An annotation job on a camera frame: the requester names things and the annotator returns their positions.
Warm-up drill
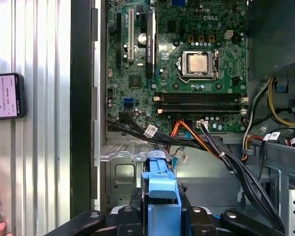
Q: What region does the black expansion slot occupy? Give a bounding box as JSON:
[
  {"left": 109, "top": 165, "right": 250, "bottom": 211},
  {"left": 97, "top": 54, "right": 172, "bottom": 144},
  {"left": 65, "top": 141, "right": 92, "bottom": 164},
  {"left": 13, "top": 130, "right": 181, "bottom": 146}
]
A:
[{"left": 115, "top": 12, "right": 122, "bottom": 72}]

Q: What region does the blue SATA port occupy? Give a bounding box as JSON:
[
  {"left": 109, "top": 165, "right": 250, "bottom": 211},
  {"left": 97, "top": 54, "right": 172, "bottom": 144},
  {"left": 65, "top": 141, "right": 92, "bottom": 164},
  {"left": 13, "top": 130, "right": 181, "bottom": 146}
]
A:
[{"left": 122, "top": 98, "right": 135, "bottom": 110}]

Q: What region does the black graphics card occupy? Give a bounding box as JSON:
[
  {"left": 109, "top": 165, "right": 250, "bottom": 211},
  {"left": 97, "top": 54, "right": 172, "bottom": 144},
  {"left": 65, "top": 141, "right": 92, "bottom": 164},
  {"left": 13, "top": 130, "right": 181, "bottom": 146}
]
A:
[{"left": 145, "top": 9, "right": 158, "bottom": 79}]

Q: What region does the metal CPU socket cover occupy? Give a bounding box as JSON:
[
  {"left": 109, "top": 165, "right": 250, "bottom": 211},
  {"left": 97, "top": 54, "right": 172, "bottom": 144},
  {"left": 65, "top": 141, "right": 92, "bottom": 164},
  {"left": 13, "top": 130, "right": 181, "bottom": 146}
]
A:
[{"left": 181, "top": 50, "right": 221, "bottom": 80}]

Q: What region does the thin metal locking lever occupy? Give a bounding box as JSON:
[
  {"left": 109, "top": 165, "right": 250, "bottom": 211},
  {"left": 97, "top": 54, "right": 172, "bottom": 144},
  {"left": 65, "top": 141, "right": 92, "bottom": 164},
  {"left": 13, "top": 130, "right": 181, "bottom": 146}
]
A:
[{"left": 213, "top": 49, "right": 220, "bottom": 74}]

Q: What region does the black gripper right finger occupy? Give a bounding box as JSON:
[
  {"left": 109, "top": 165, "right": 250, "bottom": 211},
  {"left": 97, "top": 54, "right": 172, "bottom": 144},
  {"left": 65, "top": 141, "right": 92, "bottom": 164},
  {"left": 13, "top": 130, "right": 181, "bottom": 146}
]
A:
[{"left": 178, "top": 181, "right": 286, "bottom": 236}]

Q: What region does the hard disk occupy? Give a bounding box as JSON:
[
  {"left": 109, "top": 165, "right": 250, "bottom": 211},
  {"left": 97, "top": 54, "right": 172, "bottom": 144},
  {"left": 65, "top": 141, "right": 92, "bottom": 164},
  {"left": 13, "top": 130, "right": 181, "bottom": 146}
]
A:
[{"left": 142, "top": 157, "right": 182, "bottom": 236}]

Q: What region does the yellow wire bundle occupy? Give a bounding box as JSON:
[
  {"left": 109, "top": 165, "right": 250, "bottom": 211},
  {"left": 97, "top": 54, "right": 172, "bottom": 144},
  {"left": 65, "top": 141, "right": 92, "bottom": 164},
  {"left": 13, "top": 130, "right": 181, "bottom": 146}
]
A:
[{"left": 267, "top": 77, "right": 295, "bottom": 128}]

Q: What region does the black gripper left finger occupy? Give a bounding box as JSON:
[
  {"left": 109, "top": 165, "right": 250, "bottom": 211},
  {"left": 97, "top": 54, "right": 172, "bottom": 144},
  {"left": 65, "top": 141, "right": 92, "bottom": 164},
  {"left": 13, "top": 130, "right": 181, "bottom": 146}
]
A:
[{"left": 43, "top": 188, "right": 145, "bottom": 236}]

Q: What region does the orange red wire bundle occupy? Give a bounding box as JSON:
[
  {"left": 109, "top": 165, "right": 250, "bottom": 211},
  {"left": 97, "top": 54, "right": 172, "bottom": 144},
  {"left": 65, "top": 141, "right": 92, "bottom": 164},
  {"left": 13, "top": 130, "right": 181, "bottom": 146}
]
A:
[{"left": 166, "top": 119, "right": 227, "bottom": 160}]

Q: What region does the black wire bundle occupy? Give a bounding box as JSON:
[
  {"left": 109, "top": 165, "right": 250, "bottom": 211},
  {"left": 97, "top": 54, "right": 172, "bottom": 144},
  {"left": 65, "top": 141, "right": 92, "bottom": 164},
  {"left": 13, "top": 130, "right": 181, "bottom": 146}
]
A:
[{"left": 105, "top": 112, "right": 286, "bottom": 234}]

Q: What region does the black RAM slot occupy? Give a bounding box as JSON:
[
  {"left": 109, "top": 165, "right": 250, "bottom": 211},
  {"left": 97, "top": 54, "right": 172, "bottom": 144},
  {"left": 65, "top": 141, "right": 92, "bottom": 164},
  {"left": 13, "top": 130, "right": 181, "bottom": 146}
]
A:
[
  {"left": 157, "top": 110, "right": 248, "bottom": 116},
  {"left": 153, "top": 97, "right": 249, "bottom": 103},
  {"left": 153, "top": 92, "right": 249, "bottom": 98},
  {"left": 157, "top": 104, "right": 248, "bottom": 110}
]

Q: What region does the white expansion slot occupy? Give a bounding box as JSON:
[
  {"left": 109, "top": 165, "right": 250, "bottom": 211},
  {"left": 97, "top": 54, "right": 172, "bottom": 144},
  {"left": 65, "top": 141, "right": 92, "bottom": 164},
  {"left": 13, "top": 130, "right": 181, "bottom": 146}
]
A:
[{"left": 127, "top": 8, "right": 135, "bottom": 62}]

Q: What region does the black PC case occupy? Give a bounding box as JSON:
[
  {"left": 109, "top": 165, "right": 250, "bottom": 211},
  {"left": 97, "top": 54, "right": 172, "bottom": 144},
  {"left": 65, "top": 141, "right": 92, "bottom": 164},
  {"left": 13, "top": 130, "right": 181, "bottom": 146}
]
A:
[{"left": 70, "top": 0, "right": 295, "bottom": 236}]

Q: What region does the grey power supply unit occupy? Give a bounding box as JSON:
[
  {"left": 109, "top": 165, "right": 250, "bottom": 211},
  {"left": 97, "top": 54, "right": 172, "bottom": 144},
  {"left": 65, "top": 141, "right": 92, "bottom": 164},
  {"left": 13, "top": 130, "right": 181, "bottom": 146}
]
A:
[{"left": 247, "top": 0, "right": 295, "bottom": 74}]

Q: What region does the silver CPU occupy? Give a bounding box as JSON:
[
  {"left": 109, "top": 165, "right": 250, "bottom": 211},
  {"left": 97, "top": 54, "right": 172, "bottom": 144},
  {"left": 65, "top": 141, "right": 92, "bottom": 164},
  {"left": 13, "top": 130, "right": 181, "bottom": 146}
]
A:
[{"left": 188, "top": 54, "right": 209, "bottom": 74}]

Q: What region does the black smartphone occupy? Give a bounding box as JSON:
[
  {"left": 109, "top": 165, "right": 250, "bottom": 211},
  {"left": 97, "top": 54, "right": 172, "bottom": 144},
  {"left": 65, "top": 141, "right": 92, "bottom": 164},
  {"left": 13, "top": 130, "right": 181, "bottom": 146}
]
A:
[{"left": 0, "top": 72, "right": 28, "bottom": 120}]

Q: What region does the silver disk bay cage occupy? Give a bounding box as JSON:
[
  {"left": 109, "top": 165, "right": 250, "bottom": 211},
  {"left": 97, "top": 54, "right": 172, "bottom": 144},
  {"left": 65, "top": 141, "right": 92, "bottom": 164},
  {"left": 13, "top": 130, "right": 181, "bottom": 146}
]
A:
[{"left": 99, "top": 144, "right": 174, "bottom": 214}]

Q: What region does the green motherboard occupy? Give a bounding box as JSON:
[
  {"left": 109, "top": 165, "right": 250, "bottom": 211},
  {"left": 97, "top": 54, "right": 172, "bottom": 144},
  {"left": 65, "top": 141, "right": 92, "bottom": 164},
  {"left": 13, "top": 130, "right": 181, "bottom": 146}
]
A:
[{"left": 105, "top": 0, "right": 249, "bottom": 135}]

